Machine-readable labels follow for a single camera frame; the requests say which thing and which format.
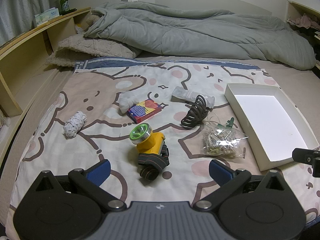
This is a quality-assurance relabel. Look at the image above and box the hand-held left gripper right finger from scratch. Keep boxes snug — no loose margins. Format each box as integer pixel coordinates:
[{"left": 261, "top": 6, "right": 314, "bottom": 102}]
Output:
[{"left": 192, "top": 159, "right": 288, "bottom": 212}]

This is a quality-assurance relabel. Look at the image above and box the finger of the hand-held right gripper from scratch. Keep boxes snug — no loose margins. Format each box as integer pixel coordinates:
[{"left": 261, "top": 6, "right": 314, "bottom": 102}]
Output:
[{"left": 292, "top": 148, "right": 320, "bottom": 178}]

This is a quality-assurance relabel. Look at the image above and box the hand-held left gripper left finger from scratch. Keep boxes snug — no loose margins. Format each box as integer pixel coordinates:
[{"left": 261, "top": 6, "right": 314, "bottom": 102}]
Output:
[{"left": 31, "top": 160, "right": 127, "bottom": 212}]

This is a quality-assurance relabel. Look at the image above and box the white cardboard box tray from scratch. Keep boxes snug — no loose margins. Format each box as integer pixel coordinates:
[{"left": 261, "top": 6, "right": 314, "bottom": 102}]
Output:
[{"left": 224, "top": 83, "right": 319, "bottom": 172}]

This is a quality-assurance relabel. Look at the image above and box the black hair claw clip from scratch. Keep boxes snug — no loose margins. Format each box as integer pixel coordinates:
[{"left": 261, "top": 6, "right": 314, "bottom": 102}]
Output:
[{"left": 180, "top": 94, "right": 209, "bottom": 130}]

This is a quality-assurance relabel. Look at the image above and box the clear bag of rubber bands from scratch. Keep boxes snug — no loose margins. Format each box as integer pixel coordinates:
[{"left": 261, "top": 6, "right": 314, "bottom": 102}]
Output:
[{"left": 200, "top": 124, "right": 249, "bottom": 158}]

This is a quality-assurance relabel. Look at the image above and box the small green clip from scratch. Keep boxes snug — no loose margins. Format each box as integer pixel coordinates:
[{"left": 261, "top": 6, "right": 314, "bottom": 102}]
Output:
[{"left": 217, "top": 117, "right": 235, "bottom": 130}]

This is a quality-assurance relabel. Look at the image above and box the white rolled cloth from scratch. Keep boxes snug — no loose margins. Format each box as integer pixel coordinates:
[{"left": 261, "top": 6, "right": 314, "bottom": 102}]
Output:
[{"left": 63, "top": 111, "right": 87, "bottom": 138}]

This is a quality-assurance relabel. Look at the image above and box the white knotted cloth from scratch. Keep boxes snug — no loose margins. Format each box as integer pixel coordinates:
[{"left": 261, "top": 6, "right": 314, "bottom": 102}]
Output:
[{"left": 117, "top": 95, "right": 140, "bottom": 114}]

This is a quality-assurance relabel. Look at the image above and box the colourful card box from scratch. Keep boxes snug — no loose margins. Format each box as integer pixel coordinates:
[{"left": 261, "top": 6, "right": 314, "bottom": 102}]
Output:
[{"left": 126, "top": 99, "right": 163, "bottom": 124}]

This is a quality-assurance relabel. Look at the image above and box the grey soft pouch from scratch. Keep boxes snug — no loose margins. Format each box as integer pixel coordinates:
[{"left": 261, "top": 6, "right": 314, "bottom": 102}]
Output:
[{"left": 171, "top": 86, "right": 215, "bottom": 109}]

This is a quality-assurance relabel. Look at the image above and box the printed cartoon blanket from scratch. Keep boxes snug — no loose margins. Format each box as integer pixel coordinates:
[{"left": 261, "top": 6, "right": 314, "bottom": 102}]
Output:
[{"left": 5, "top": 57, "right": 320, "bottom": 230}]

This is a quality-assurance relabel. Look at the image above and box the beige fleece blanket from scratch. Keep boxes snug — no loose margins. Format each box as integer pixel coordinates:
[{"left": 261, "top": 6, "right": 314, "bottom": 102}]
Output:
[{"left": 45, "top": 14, "right": 143, "bottom": 68}]

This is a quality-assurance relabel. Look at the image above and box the pink cloth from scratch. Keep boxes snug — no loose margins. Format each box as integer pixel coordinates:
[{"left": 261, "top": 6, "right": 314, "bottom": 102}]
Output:
[{"left": 289, "top": 14, "right": 318, "bottom": 29}]

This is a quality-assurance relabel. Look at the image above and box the grey duvet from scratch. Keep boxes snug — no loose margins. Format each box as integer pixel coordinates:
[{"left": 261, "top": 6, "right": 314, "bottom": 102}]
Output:
[{"left": 84, "top": 0, "right": 316, "bottom": 70}]

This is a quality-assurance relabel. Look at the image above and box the wooden bedside shelf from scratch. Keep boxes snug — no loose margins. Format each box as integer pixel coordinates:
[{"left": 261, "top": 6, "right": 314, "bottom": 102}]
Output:
[{"left": 0, "top": 7, "right": 92, "bottom": 155}]

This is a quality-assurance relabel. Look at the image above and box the tissue pack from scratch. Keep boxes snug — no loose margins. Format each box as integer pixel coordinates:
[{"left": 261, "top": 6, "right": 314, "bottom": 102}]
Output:
[{"left": 34, "top": 8, "right": 60, "bottom": 25}]

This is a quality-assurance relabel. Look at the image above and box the green glass bottle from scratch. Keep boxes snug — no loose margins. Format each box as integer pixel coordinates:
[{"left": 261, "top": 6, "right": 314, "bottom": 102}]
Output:
[{"left": 59, "top": 0, "right": 70, "bottom": 14}]

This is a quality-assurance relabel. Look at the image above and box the grey curtain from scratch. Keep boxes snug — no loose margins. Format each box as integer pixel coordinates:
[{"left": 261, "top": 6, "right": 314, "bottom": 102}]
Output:
[{"left": 0, "top": 0, "right": 50, "bottom": 45}]

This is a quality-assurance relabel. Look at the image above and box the yellow headlamp with strap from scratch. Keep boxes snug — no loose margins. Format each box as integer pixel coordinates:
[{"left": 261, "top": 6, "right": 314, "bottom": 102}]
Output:
[{"left": 129, "top": 124, "right": 170, "bottom": 180}]

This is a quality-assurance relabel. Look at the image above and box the wooden wall shelf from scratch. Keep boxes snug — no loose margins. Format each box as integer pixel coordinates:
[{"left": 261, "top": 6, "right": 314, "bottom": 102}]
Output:
[{"left": 286, "top": 0, "right": 320, "bottom": 70}]

